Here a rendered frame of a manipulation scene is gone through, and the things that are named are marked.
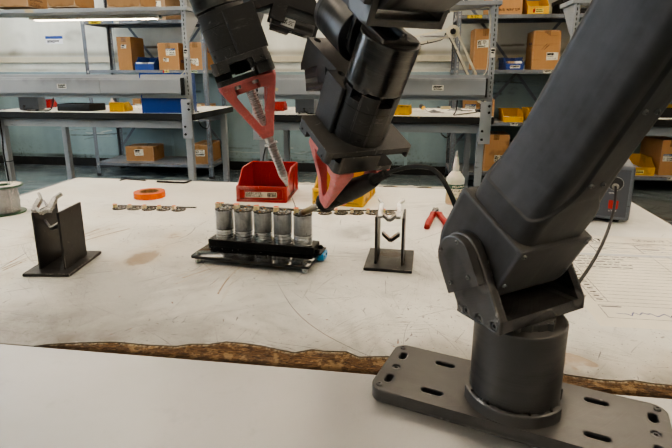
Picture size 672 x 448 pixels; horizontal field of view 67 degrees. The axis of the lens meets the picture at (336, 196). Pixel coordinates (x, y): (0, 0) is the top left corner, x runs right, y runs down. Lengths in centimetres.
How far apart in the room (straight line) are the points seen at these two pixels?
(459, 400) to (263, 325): 21
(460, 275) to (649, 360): 23
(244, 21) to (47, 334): 37
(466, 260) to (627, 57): 15
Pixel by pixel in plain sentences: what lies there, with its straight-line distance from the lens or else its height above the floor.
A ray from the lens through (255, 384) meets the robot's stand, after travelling 43.
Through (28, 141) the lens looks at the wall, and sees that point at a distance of 654.
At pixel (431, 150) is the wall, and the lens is 507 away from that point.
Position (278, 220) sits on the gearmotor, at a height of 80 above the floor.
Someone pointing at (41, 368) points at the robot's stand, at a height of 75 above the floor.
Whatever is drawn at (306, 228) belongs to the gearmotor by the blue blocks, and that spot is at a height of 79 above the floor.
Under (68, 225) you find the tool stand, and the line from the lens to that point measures 71.
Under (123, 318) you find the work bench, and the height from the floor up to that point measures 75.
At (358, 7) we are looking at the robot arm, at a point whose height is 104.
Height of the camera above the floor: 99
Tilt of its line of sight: 14 degrees down
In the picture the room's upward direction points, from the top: straight up
